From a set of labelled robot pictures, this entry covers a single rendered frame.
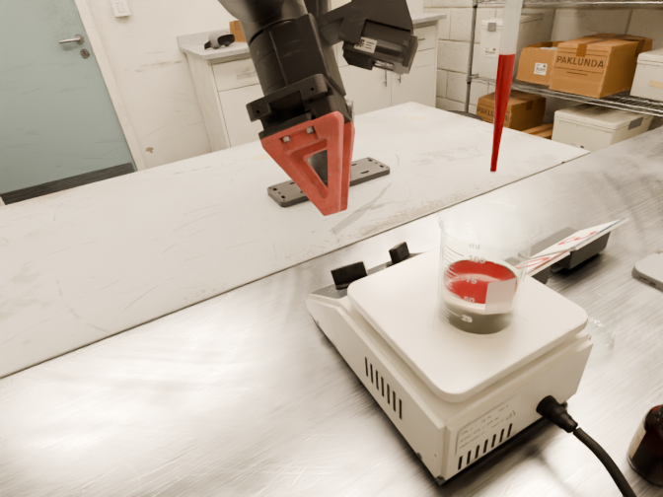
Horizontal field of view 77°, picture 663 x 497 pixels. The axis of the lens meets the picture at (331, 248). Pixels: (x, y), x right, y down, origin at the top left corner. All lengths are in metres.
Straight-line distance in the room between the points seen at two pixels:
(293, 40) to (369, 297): 0.20
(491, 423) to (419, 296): 0.09
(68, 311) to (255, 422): 0.28
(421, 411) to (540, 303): 0.11
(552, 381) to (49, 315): 0.49
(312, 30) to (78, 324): 0.38
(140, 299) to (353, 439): 0.30
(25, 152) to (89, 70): 0.64
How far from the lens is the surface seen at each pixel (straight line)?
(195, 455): 0.35
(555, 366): 0.31
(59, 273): 0.63
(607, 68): 2.50
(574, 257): 0.50
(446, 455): 0.28
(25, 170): 3.27
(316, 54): 0.35
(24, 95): 3.16
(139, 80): 3.16
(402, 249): 0.40
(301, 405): 0.36
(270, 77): 0.37
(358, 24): 0.36
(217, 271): 0.52
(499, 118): 0.23
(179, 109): 3.22
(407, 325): 0.28
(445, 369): 0.26
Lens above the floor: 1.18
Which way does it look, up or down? 33 degrees down
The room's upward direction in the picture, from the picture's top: 7 degrees counter-clockwise
